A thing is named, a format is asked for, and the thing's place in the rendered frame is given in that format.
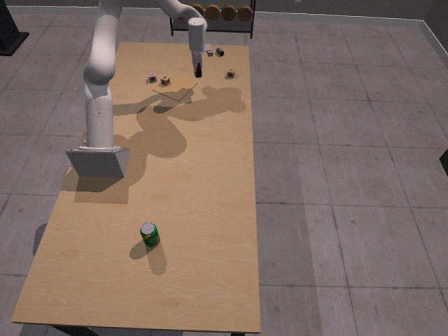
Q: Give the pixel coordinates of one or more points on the green drink can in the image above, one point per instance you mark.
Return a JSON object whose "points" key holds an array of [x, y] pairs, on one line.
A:
{"points": [[150, 235]]}

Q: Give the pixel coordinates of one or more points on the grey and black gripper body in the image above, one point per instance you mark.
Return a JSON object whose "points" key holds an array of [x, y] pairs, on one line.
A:
{"points": [[197, 58]]}

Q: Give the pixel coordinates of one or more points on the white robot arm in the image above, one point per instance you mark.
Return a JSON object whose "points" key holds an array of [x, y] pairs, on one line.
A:
{"points": [[101, 65]]}

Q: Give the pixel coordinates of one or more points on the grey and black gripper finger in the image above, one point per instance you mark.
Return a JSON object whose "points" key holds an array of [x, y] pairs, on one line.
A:
{"points": [[198, 72]]}

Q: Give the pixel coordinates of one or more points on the tan mat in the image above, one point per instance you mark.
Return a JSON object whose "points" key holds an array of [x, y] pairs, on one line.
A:
{"points": [[177, 89]]}

